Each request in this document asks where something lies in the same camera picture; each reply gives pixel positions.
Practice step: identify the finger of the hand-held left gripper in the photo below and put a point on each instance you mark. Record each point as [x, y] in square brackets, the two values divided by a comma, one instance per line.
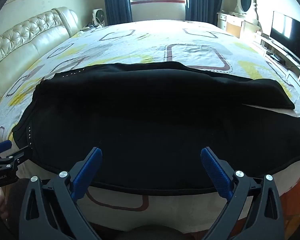
[13, 158]
[1, 147]

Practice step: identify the bed with patterned sheet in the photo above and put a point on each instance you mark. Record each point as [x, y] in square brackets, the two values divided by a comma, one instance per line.
[190, 37]

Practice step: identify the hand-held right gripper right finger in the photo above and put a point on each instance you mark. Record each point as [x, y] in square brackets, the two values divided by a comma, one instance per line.
[215, 170]

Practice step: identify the white television cabinet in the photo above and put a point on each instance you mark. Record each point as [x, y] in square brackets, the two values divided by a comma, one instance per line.
[277, 50]

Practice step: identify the black pants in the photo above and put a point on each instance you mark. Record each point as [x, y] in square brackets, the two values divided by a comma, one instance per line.
[150, 117]

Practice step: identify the cream dressing table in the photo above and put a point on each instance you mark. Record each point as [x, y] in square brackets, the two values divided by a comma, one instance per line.
[233, 23]

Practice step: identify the cream tufted leather headboard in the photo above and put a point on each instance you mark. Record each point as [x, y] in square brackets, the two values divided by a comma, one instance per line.
[27, 40]

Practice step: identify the white box fan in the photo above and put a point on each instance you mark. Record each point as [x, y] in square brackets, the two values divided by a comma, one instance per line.
[98, 17]

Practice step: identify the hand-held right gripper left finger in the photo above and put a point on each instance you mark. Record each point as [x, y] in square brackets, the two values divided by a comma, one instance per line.
[88, 170]

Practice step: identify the black set-top box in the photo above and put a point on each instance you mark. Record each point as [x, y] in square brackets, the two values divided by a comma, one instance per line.
[277, 57]

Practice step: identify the black flat television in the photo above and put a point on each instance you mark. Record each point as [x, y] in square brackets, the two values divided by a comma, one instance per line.
[290, 35]

